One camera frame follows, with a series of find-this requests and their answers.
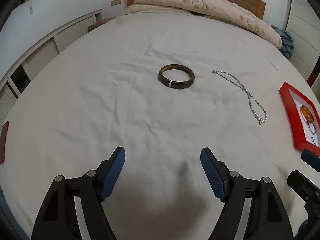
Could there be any red box lid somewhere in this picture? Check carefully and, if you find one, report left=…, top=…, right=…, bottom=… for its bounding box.
left=0, top=121, right=10, bottom=164

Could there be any wall switch plate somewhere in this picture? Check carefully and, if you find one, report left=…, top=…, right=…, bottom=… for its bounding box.
left=110, top=0, right=121, bottom=6

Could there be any amber bangle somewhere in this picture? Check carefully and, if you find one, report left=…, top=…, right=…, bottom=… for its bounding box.
left=300, top=105, right=314, bottom=125

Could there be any large thin silver bangle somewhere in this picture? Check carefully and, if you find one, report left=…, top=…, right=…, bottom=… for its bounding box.
left=306, top=121, right=316, bottom=135

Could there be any silver pearl necklace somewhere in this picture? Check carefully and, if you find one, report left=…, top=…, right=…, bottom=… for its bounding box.
left=210, top=69, right=268, bottom=126

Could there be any beige floral duvet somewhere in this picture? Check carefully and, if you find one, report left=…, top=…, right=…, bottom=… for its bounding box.
left=124, top=0, right=282, bottom=48

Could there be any red jewelry box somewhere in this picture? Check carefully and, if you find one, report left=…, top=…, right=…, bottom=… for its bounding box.
left=279, top=82, right=319, bottom=156

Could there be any wooden nightstand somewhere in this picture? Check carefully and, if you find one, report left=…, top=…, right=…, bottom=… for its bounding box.
left=88, top=17, right=115, bottom=32

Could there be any blue crumpled cloth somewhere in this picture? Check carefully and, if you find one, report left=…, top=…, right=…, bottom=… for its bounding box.
left=272, top=25, right=295, bottom=59

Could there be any white low cabinet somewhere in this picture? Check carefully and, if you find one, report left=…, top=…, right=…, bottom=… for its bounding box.
left=1, top=9, right=102, bottom=124

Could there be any white wardrobe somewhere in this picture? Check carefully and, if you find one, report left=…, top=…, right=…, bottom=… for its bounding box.
left=286, top=0, right=320, bottom=80

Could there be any white bed sheet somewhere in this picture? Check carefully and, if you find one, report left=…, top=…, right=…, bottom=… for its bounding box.
left=1, top=13, right=319, bottom=239

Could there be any dark green bangle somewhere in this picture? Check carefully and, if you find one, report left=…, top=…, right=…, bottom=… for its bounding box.
left=157, top=64, right=195, bottom=89

